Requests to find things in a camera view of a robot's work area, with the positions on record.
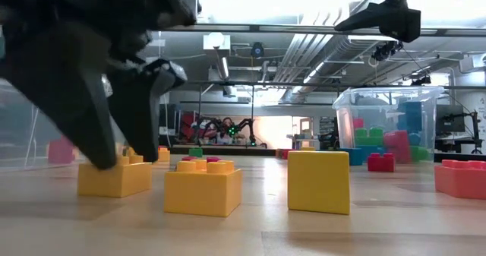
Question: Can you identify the long black rack beam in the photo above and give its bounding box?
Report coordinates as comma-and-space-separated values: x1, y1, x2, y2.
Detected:
181, 79, 486, 90

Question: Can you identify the silver ventilation duct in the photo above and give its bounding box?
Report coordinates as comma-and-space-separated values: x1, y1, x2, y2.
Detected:
271, 5, 380, 105

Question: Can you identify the black round fan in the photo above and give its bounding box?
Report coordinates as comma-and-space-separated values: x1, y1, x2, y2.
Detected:
250, 41, 266, 58

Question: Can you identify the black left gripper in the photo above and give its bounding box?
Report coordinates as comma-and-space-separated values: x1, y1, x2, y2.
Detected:
0, 0, 201, 170

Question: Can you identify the black computer monitor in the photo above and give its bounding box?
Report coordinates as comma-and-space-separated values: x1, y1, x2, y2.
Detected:
435, 103, 466, 134

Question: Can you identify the white globe lamp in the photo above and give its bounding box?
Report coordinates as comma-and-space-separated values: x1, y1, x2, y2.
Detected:
207, 31, 225, 49

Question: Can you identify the small orange toy block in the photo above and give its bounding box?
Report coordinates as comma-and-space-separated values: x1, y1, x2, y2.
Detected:
434, 159, 486, 201

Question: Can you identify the small blue toy block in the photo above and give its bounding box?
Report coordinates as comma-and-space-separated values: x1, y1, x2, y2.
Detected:
339, 147, 365, 167

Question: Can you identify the small dark red toy block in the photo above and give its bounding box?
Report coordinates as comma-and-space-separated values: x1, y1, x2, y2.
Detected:
181, 156, 222, 163

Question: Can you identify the grey overhead beam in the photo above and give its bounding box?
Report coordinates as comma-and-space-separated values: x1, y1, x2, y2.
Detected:
159, 23, 486, 36

